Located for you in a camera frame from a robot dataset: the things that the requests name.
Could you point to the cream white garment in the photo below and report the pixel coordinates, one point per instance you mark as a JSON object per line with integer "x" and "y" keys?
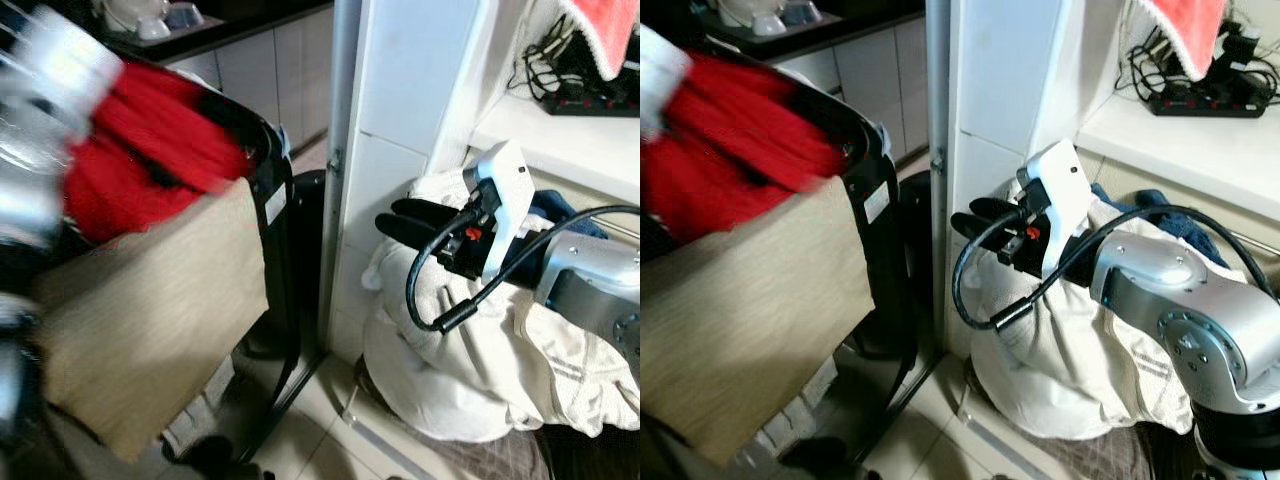
{"x": 460, "y": 370}
{"x": 1060, "y": 370}

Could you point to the silver metal door frame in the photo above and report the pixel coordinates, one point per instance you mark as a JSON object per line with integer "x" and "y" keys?
{"x": 340, "y": 100}
{"x": 938, "y": 100}

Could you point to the red knitted garment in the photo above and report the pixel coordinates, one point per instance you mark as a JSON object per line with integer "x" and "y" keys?
{"x": 740, "y": 140}
{"x": 150, "y": 140}

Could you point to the black power strip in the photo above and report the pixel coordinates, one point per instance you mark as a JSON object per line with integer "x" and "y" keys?
{"x": 590, "y": 103}
{"x": 1200, "y": 104}

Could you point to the coral orange towel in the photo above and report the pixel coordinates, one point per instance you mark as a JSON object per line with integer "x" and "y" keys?
{"x": 610, "y": 30}
{"x": 1190, "y": 30}

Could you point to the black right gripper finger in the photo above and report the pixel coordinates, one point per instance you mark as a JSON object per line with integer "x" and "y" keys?
{"x": 430, "y": 212}
{"x": 412, "y": 230}
{"x": 995, "y": 209}
{"x": 978, "y": 227}

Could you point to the grey kitchen cabinet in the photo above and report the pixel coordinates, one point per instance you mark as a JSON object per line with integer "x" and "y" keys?
{"x": 260, "y": 70}
{"x": 860, "y": 80}

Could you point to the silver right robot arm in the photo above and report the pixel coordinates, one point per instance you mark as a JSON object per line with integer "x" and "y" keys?
{"x": 590, "y": 275}
{"x": 1200, "y": 330}

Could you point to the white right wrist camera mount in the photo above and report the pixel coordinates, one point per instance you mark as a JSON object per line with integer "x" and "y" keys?
{"x": 1065, "y": 190}
{"x": 510, "y": 185}

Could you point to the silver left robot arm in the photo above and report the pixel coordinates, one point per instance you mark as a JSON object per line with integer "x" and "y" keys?
{"x": 660, "y": 80}
{"x": 30, "y": 150}

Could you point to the white ledge shelf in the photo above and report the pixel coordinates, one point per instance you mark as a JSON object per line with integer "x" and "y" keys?
{"x": 580, "y": 150}
{"x": 1180, "y": 150}

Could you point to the small glass bowl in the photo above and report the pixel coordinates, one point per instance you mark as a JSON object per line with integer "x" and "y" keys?
{"x": 800, "y": 12}
{"x": 185, "y": 15}

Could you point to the dark blue garment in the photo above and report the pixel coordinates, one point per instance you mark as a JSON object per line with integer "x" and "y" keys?
{"x": 1160, "y": 205}
{"x": 555, "y": 208}

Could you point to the white cabinet side panel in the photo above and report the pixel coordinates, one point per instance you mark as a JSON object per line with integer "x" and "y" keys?
{"x": 400, "y": 80}
{"x": 1000, "y": 80}

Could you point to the beige black-framed laundry hamper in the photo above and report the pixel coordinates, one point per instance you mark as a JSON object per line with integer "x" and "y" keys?
{"x": 150, "y": 300}
{"x": 760, "y": 310}

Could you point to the white bowl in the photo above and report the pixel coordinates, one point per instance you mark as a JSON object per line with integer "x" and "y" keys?
{"x": 750, "y": 12}
{"x": 135, "y": 15}

